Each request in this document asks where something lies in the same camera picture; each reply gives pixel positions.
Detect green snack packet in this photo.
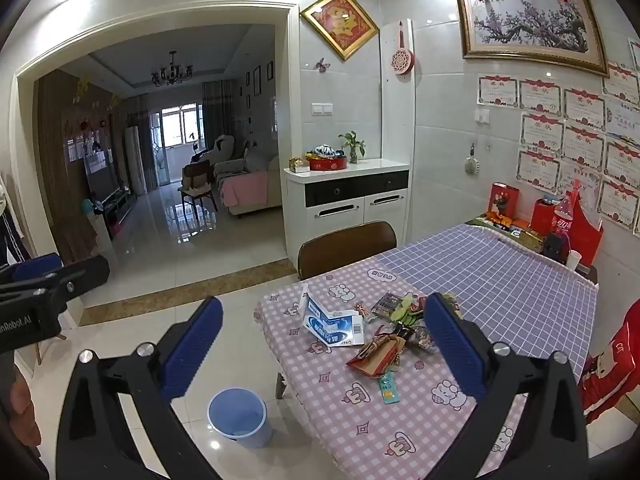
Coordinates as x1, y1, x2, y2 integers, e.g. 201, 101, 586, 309
377, 374, 401, 405

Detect person's left hand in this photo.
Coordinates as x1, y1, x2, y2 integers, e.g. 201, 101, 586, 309
11, 365, 42, 456

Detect red gift bag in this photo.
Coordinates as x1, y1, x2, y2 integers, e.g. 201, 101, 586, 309
567, 194, 604, 269

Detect person's left forearm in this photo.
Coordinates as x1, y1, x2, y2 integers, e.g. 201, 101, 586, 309
0, 352, 51, 480

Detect pink checked tablecloth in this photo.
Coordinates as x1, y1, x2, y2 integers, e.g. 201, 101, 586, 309
253, 259, 532, 480

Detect white massage chair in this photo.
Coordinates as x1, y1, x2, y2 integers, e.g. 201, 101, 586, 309
207, 134, 236, 166

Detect brown dining chair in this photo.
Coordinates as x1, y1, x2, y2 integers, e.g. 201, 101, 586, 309
298, 220, 398, 281

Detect tall red box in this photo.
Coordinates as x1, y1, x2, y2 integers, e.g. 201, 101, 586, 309
488, 182, 520, 221

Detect blue and white carton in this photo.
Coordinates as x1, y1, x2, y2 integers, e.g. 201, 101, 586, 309
300, 283, 369, 347

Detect white standing air conditioner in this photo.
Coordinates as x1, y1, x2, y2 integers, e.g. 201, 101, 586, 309
124, 127, 141, 194

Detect diamond red framed picture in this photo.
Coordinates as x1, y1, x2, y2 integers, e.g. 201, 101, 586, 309
299, 0, 380, 62

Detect flat screen television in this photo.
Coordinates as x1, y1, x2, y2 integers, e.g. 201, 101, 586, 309
82, 152, 121, 202

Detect black jacket white stripes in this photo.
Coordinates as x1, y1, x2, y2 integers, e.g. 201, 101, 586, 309
0, 174, 27, 267

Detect group of wall certificates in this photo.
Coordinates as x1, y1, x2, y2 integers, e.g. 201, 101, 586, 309
477, 61, 640, 239

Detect pink blanket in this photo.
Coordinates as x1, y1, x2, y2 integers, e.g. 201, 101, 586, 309
220, 168, 271, 209

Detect small black box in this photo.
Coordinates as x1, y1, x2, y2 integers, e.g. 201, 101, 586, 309
542, 232, 566, 261

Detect television stand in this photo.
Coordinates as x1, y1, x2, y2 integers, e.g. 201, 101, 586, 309
94, 187, 137, 222

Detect cola bottle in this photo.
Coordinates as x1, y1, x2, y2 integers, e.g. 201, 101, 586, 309
549, 190, 575, 257

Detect red snack packet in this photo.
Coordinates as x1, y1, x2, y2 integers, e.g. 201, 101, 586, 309
346, 334, 402, 379

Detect purple checked tablecloth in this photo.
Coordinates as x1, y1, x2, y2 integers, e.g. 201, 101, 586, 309
374, 223, 599, 392

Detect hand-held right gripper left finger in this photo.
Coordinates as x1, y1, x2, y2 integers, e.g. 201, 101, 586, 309
55, 296, 224, 480

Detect white sideboard cabinet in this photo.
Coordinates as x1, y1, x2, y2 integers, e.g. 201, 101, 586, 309
283, 158, 410, 269

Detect framed plum blossom painting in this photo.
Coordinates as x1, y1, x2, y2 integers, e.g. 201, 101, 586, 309
454, 0, 610, 77

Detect red chair cover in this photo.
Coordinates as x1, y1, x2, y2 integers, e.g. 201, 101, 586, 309
578, 299, 640, 424

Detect row of flat boxes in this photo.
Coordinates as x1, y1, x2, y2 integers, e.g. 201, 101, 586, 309
474, 212, 547, 254

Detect pile of snack wrappers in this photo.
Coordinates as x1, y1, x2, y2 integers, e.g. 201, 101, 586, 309
352, 292, 463, 356

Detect black chandelier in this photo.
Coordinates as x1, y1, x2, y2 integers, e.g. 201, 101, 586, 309
151, 50, 194, 86

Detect red cylinder tin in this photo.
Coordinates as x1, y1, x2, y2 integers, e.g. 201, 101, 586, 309
530, 198, 559, 234

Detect potted green plant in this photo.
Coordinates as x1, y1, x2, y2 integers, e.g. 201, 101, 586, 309
338, 130, 366, 165

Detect wooden living room chair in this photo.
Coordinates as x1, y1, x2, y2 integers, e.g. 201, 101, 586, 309
178, 159, 220, 214

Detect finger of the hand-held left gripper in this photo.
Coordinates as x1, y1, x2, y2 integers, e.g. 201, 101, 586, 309
29, 254, 111, 312
0, 253, 64, 287

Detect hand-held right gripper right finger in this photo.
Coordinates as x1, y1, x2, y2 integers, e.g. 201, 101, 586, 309
424, 292, 591, 480

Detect beige sofa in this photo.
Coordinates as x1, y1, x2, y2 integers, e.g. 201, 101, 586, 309
214, 152, 282, 217

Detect blue plastic waste bin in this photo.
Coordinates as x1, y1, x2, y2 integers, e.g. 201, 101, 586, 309
207, 387, 274, 449

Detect red round tin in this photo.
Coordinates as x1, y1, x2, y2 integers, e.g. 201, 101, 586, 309
308, 155, 349, 172

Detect pink fan ornament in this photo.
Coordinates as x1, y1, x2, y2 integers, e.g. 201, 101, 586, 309
389, 20, 416, 79

